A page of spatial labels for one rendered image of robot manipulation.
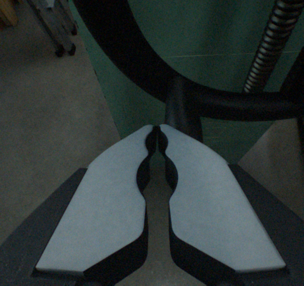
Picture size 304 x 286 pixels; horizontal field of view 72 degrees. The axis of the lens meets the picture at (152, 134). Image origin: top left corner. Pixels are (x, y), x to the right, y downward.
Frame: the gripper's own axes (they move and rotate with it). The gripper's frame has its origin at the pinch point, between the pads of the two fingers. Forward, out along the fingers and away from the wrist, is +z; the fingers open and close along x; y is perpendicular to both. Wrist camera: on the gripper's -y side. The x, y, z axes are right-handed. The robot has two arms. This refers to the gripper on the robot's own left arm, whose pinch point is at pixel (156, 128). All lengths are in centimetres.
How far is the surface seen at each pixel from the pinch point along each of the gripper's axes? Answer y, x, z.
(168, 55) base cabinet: 2.0, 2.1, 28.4
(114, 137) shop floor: 46, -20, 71
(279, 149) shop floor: 50, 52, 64
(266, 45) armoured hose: -1.9, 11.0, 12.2
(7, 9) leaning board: -6, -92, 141
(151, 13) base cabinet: -4.7, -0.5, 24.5
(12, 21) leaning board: 1, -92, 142
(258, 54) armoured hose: -0.9, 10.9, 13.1
